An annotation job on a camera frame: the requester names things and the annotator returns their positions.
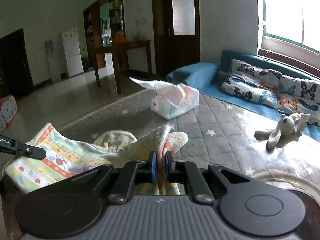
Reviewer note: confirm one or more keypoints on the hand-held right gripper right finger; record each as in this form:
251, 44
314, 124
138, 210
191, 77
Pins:
168, 166

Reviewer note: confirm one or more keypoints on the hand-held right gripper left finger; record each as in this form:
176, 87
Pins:
152, 166

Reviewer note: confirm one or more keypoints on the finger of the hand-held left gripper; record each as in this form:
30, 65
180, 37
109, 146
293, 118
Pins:
30, 150

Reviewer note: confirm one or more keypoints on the colourful printed child's garment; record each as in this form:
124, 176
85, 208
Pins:
62, 155

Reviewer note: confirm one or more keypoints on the pile of mixed clothes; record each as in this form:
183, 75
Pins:
200, 72

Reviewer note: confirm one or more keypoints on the grey quilted star mat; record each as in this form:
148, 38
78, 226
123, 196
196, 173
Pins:
212, 142

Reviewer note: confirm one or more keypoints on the plastic bag of tissue rolls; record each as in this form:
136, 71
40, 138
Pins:
175, 100

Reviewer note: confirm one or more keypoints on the dark wooden door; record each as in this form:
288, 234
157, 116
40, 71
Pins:
15, 65

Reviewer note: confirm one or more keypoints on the water dispenser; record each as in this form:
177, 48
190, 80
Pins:
53, 62

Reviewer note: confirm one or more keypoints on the white refrigerator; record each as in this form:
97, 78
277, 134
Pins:
72, 52

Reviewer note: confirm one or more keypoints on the butterfly print pillow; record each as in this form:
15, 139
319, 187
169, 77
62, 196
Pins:
300, 97
252, 71
250, 91

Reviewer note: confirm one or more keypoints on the white plush rabbit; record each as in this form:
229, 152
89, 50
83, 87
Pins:
282, 130

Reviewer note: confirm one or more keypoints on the dark wooden table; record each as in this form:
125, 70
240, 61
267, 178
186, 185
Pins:
135, 45

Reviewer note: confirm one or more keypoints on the dark door with frosted glass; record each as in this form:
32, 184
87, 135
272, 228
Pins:
160, 30

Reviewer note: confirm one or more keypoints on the dark wooden shelf cabinet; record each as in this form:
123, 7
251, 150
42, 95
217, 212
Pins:
92, 25

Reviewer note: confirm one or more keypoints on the brown wooden ledge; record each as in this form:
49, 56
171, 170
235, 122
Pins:
287, 61

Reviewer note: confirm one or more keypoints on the green framed window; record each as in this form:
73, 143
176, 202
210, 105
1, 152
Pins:
290, 7

